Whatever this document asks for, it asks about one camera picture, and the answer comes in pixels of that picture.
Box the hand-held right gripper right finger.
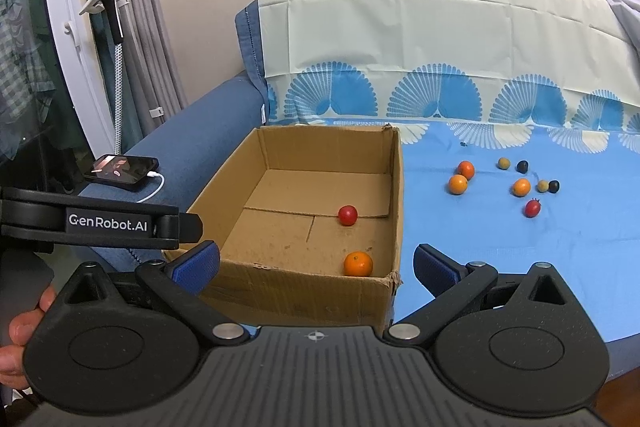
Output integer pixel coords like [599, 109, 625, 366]
[382, 243, 584, 349]

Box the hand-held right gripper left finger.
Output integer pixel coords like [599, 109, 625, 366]
[49, 241, 251, 349]

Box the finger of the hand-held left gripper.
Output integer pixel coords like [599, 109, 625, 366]
[150, 213, 205, 253]

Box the brown cardboard box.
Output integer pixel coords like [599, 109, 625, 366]
[162, 123, 405, 333]

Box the person's left hand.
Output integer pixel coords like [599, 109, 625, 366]
[0, 285, 57, 391]

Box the blue white printed cloth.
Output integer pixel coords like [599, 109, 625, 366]
[257, 0, 640, 348]

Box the black smartphone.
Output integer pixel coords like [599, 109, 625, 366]
[82, 154, 161, 192]

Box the glass door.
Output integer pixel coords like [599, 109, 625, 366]
[0, 0, 96, 192]

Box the grey curtain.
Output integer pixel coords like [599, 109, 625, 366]
[75, 0, 188, 152]

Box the black garment steamer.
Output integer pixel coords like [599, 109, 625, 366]
[79, 0, 126, 156]

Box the light grey cloth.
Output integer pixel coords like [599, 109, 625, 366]
[585, 0, 640, 58]

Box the white charging cable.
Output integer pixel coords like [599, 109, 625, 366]
[136, 172, 167, 204]

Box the white door frame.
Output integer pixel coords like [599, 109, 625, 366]
[39, 0, 118, 158]

